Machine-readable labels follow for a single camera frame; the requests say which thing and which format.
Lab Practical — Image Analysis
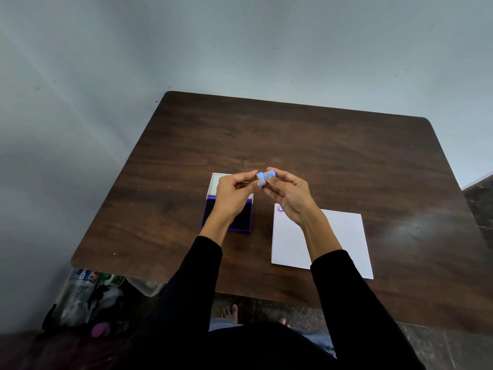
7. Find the white paper sheet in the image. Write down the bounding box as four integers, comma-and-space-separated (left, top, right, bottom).
271, 203, 374, 280

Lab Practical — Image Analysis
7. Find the purple box with white inside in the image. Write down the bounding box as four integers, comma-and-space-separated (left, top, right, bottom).
201, 173, 254, 233

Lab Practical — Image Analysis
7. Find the person's right hand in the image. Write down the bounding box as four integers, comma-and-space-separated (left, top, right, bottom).
263, 167, 321, 228

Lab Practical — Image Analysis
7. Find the person's right forearm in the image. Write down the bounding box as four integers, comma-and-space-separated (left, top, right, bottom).
298, 209, 426, 370

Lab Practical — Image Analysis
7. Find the person's left forearm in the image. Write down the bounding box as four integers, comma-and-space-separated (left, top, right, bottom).
148, 212, 232, 337

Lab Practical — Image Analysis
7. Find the person's left hand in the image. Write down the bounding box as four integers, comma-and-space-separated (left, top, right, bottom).
213, 170, 267, 226

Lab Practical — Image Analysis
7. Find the clear plastic bottle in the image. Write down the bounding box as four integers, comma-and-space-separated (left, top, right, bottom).
65, 269, 101, 316

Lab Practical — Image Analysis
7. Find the person's black top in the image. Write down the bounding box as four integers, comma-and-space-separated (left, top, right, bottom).
116, 321, 339, 370

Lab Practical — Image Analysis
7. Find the black bag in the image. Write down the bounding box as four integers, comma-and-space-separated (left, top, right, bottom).
42, 274, 129, 340

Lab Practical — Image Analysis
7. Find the white plastic bag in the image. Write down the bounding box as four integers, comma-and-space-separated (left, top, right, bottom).
126, 277, 167, 298

